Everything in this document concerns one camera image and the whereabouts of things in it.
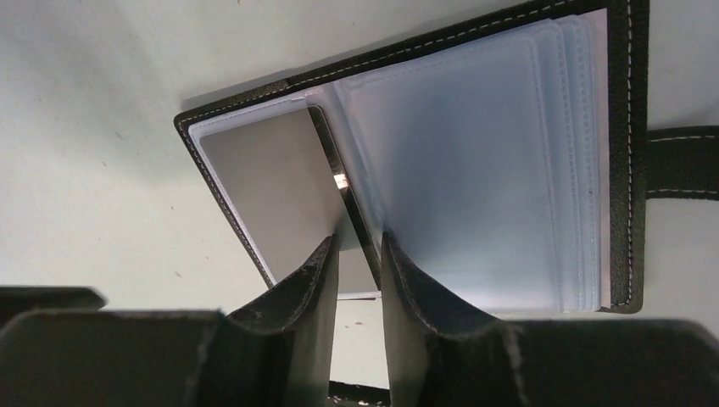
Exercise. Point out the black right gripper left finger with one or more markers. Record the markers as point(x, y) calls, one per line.
point(273, 351)

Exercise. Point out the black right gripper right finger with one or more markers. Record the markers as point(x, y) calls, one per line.
point(443, 351)

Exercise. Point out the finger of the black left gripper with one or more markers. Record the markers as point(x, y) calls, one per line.
point(16, 300)

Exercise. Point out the black leather card holder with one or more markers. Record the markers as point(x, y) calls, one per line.
point(507, 155)

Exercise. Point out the dark card in holder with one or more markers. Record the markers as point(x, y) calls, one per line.
point(286, 187)

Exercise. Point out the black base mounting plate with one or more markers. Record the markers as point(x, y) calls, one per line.
point(342, 394)

